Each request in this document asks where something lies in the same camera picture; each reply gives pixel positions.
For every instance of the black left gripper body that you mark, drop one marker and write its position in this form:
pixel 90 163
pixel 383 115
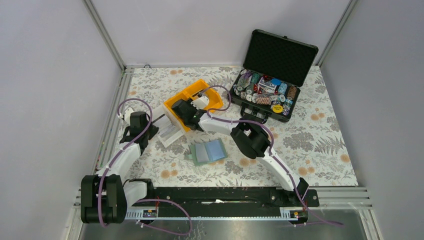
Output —
pixel 150 132

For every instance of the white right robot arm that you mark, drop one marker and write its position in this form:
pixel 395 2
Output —
pixel 252 138

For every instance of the orange poker chip stack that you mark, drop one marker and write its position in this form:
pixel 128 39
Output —
pixel 262 100

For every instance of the floral table mat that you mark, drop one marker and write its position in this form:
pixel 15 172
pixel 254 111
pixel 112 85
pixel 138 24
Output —
pixel 310 143

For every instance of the black poker chip case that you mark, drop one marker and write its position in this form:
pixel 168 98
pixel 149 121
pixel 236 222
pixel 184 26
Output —
pixel 274 66

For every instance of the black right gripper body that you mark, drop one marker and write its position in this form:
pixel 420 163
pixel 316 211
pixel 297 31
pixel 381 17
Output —
pixel 189 103

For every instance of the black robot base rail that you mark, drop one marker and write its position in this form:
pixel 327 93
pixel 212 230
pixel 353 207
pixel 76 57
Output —
pixel 222 202

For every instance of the yellow double storage bin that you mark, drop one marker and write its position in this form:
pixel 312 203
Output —
pixel 197 95

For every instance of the white storage bin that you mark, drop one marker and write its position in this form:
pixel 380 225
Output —
pixel 169 129

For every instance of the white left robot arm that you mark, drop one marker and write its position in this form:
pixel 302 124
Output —
pixel 103 197

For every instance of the yellow big blind chip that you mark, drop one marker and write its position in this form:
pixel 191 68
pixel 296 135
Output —
pixel 277 108

